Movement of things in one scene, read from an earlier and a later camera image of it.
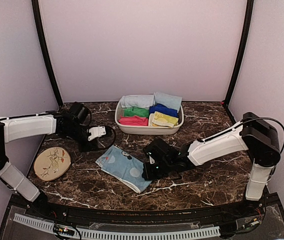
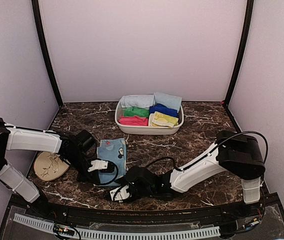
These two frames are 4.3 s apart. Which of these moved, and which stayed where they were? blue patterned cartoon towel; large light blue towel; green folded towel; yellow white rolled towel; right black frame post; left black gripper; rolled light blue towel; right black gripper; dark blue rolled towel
Moved: blue patterned cartoon towel; left black gripper; right black gripper
Stayed: rolled light blue towel; green folded towel; dark blue rolled towel; right black frame post; yellow white rolled towel; large light blue towel
